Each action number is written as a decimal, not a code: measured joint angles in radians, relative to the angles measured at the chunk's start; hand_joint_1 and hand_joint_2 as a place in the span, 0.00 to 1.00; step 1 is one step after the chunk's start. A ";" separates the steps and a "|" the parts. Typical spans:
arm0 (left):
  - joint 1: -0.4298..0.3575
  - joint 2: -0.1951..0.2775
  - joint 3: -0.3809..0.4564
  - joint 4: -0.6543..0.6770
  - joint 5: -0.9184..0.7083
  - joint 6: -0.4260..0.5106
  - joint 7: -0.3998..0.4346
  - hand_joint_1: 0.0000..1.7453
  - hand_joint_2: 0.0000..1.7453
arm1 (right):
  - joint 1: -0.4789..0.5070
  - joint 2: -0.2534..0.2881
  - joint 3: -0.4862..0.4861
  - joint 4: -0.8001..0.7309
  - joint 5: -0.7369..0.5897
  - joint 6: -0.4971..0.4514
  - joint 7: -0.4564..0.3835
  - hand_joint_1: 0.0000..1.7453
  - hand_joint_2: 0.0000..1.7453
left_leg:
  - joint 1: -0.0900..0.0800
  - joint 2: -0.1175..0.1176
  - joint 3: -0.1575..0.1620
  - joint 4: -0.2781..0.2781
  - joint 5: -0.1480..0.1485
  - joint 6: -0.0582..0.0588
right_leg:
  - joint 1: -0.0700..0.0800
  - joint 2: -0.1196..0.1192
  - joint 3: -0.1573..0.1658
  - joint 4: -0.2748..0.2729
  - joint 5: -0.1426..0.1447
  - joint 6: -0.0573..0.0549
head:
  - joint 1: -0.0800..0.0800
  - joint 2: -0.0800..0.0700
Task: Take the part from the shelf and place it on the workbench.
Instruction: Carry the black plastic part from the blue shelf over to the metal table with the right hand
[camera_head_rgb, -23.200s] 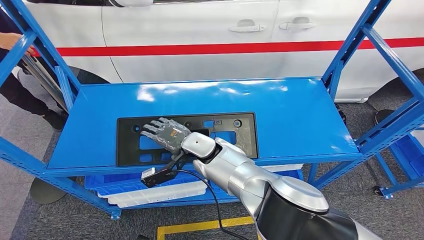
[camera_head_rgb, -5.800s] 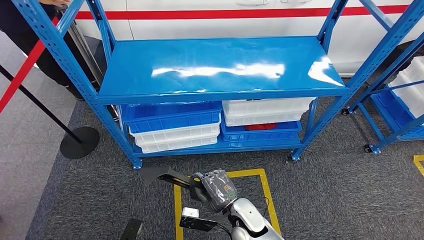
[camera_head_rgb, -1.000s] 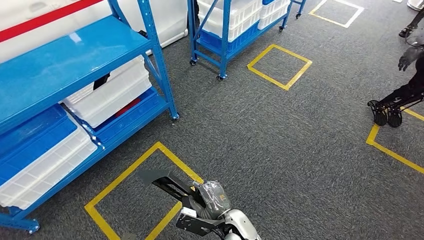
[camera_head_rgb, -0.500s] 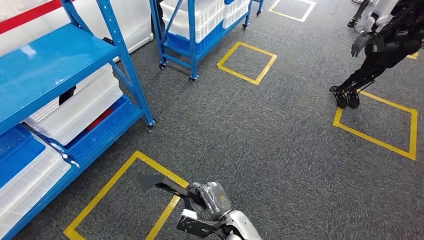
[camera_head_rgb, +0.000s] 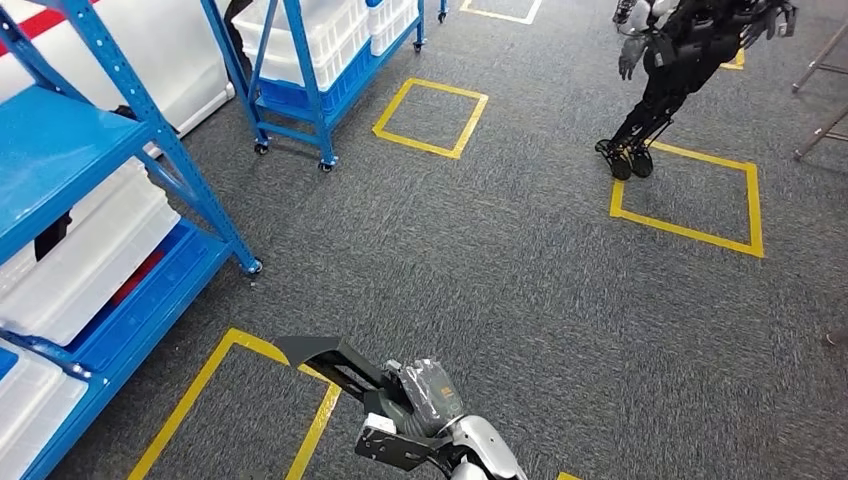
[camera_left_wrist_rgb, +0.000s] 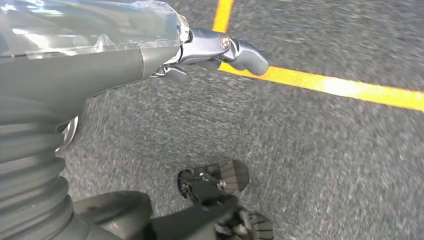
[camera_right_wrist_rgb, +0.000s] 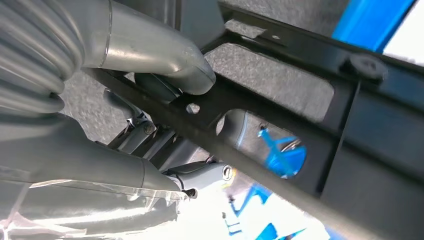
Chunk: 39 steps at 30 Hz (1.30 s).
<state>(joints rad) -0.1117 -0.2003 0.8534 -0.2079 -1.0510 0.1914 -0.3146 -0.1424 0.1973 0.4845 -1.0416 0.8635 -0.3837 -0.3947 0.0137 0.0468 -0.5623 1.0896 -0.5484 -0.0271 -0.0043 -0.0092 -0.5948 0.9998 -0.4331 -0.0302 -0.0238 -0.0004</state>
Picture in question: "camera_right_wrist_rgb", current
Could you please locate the blue wheeled shelf rack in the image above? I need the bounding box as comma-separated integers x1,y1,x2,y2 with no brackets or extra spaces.
221,127,332,240

